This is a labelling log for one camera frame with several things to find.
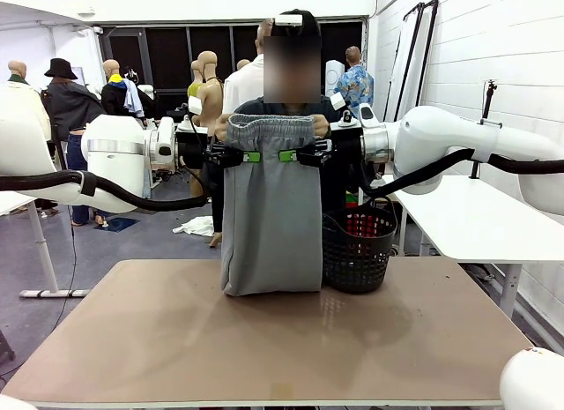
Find mannequin with black hat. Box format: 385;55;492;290
41;57;107;142

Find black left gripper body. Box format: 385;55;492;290
176;131;226;169

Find mannequin in yellow top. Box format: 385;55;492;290
187;60;204;98

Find white cloth on floor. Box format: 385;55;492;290
172;215;216;238

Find half mannequin in blue jeans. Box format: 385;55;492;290
65;130;111;227

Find mannequin with yellow scarf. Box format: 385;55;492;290
100;59;155;120

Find person's right hand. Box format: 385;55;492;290
214;113;234;142

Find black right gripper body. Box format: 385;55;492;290
316;127;364;168

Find person in dark shirt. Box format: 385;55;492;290
206;8;353;235

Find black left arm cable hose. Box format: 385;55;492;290
0;162;212;212

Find mannequin with white shawl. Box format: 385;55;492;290
222;18;274;116

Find tall black metal frame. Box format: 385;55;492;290
403;0;441;116
381;2;427;133

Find grey training pants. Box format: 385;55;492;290
219;113;325;297

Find bare mannequin in black trousers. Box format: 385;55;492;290
189;50;226;249

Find person in floral blue shirt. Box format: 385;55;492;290
333;46;375;118

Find black tripod stand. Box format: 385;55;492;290
470;78;503;180

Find black plastic laundry basket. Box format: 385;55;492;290
322;197;398;295

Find mannequin in cream jacket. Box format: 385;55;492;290
0;60;52;142

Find person's left hand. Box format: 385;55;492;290
311;114;332;140

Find large white table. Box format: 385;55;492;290
381;174;564;318

